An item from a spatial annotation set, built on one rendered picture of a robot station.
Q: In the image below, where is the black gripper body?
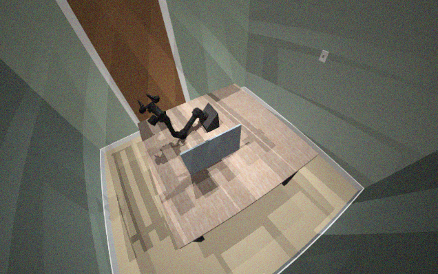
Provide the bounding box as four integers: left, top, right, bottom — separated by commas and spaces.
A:
139, 96, 160, 114

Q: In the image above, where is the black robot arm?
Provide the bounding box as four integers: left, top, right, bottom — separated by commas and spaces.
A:
147, 107, 209, 140

